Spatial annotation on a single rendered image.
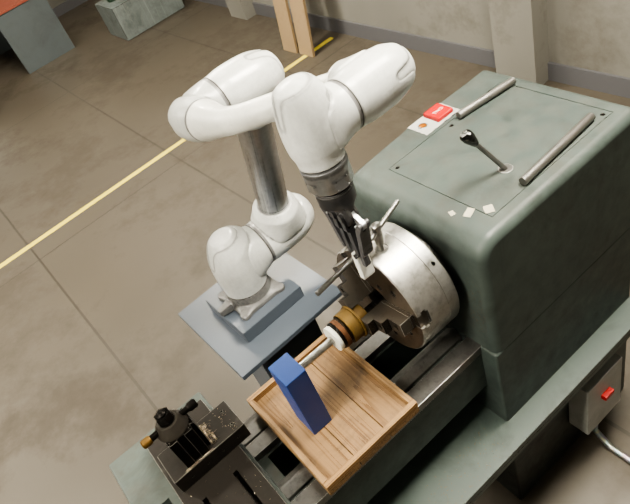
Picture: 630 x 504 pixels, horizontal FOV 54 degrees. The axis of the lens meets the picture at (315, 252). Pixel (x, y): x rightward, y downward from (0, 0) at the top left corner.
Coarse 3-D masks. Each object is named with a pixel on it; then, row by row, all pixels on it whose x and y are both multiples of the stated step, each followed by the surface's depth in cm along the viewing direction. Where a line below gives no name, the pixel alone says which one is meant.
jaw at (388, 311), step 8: (384, 304) 150; (392, 304) 149; (368, 312) 150; (376, 312) 149; (384, 312) 148; (392, 312) 147; (400, 312) 146; (424, 312) 143; (368, 320) 148; (376, 320) 147; (384, 320) 146; (392, 320) 145; (400, 320) 144; (408, 320) 143; (416, 320) 144; (424, 320) 144; (368, 328) 148; (376, 328) 149; (384, 328) 146; (392, 328) 147; (400, 328) 143; (408, 328) 144
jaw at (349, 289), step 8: (344, 256) 155; (336, 264) 154; (352, 264) 152; (344, 272) 152; (352, 272) 152; (344, 280) 153; (352, 280) 152; (360, 280) 153; (344, 288) 151; (352, 288) 152; (360, 288) 152; (368, 288) 153; (344, 296) 154; (352, 296) 151; (360, 296) 152; (344, 304) 152; (352, 304) 151
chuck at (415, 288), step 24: (384, 240) 147; (384, 264) 142; (408, 264) 142; (384, 288) 147; (408, 288) 141; (432, 288) 143; (408, 312) 144; (432, 312) 144; (408, 336) 154; (432, 336) 150
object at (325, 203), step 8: (352, 184) 113; (344, 192) 111; (352, 192) 113; (320, 200) 113; (328, 200) 111; (336, 200) 111; (344, 200) 112; (352, 200) 113; (328, 208) 113; (336, 208) 112; (344, 208) 113; (352, 208) 114; (344, 216) 115; (352, 216) 114; (352, 224) 117
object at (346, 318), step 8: (344, 312) 150; (352, 312) 149; (360, 312) 150; (336, 320) 150; (344, 320) 148; (352, 320) 148; (360, 320) 148; (336, 328) 148; (344, 328) 148; (352, 328) 148; (360, 328) 149; (344, 336) 148; (352, 336) 149; (360, 336) 150
